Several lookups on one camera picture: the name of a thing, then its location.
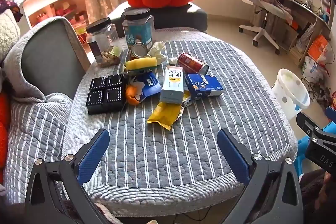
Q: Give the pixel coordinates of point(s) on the blue snack packet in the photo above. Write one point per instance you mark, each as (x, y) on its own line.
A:
(150, 86)

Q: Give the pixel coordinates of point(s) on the red tin can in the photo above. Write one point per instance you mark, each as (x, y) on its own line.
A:
(139, 51)

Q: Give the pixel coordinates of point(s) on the white fluffy cushion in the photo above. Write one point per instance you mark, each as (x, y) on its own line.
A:
(8, 35)

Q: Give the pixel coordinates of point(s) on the dark brown fuzzy clothing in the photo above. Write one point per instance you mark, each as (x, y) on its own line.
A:
(311, 179)

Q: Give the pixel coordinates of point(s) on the white dotted plastic bucket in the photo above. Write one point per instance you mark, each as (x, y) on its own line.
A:
(290, 94)

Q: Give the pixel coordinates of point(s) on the dark blue cardboard box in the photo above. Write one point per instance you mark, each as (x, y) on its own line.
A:
(204, 86)

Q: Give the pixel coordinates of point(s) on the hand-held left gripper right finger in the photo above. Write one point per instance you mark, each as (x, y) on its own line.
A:
(233, 158)

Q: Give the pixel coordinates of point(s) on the yellow snack wrapper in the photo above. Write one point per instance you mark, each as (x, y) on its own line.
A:
(164, 115)

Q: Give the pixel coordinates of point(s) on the white office chair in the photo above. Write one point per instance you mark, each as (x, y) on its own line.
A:
(262, 19)

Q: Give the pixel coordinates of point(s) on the red round packet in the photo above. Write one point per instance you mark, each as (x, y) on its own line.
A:
(334, 100)

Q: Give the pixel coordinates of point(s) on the pink fuzzy cloth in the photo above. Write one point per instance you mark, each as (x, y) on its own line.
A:
(110, 216)

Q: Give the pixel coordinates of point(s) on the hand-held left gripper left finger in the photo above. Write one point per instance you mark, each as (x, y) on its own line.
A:
(93, 158)

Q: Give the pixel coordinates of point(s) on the yellow sponge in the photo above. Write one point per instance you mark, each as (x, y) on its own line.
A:
(141, 63)

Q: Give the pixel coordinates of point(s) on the grey sofa armrest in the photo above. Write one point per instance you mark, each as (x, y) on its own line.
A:
(50, 61)

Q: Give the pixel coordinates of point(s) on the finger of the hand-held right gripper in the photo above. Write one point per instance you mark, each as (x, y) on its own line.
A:
(307, 123)
(331, 113)

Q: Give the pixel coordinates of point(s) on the blue plastic stool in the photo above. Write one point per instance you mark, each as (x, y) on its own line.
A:
(301, 146)

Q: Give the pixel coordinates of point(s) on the plastic jar blue label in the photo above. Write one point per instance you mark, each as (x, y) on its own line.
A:
(137, 27)

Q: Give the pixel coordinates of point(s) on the orange paper bag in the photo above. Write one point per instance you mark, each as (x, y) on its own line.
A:
(318, 49)

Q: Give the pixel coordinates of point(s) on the crumpled pale green paper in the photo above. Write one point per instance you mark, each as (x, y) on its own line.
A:
(158, 52)

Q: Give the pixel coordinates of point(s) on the dark red drink can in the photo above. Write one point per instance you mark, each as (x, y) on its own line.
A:
(190, 62)

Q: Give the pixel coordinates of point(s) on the pink white bookshelf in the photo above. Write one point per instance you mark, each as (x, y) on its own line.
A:
(52, 1)

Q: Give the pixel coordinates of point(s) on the light blue milk carton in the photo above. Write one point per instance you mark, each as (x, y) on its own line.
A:
(172, 85)

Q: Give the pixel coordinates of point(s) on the orange peel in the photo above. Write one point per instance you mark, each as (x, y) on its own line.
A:
(130, 95)

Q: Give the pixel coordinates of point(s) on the black studded box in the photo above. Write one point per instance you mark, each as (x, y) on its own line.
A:
(114, 81)
(94, 102)
(113, 98)
(97, 84)

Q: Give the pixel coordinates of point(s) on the glass jar black lid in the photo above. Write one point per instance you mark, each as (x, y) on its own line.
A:
(101, 37)

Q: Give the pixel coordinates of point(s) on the wooden desk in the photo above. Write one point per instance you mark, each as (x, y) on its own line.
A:
(302, 16)

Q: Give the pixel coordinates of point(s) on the mixed nuts pile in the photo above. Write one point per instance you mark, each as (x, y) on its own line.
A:
(109, 58)

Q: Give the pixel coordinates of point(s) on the crumpled white tissue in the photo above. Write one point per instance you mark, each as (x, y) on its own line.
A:
(173, 60)

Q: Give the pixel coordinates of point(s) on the small white foil wrapper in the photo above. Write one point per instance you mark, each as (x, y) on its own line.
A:
(187, 100)

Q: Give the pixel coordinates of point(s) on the white plastic bag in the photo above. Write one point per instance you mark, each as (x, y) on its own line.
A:
(312, 69)

